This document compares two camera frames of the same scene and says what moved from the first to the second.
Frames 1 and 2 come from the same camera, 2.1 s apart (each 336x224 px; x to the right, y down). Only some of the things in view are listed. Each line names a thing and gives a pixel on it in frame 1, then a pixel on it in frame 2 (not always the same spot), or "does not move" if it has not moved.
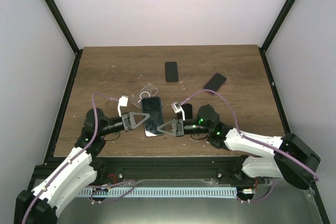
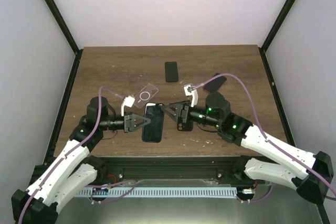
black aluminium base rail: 132,168 does not move
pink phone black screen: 215,83 does not move
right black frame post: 282,17 does not move
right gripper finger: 172,121 -> 170,106
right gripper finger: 173,132 -> 170,113
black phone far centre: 171,72 does not move
